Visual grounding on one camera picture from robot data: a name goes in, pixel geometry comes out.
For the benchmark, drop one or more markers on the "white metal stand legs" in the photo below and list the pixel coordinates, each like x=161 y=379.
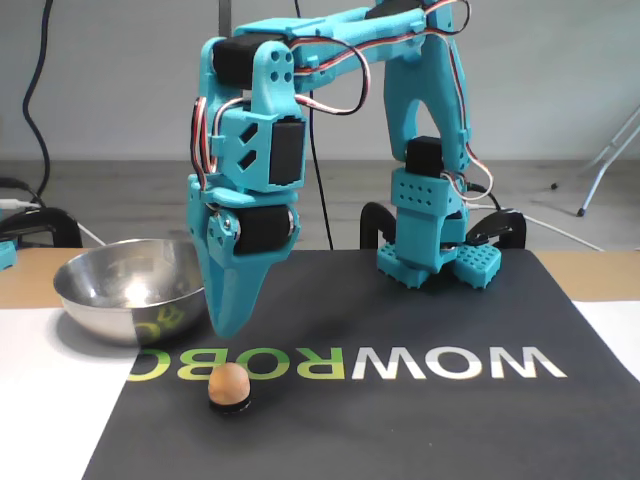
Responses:
x=593 y=187

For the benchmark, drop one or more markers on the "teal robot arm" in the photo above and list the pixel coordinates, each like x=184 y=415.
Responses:
x=430 y=125

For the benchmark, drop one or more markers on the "orange ball with black base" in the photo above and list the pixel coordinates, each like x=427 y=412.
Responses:
x=227 y=382

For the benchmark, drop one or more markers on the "teal printed block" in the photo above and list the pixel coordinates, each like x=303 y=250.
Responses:
x=6 y=257

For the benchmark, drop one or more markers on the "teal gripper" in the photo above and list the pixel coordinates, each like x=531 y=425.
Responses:
x=261 y=231

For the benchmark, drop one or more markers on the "black table clamp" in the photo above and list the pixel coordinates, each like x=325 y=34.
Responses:
x=372 y=215
x=505 y=220

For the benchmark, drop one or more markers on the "black camera stand with springs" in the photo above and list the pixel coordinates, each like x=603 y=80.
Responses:
x=225 y=15

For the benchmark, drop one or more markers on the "metal bowl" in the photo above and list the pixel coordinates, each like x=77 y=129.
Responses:
x=100 y=320

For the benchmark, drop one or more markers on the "black WOWROBO mat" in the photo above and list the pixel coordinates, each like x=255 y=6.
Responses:
x=350 y=440

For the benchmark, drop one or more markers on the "white paper sheet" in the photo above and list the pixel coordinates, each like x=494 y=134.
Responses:
x=615 y=330
x=40 y=410

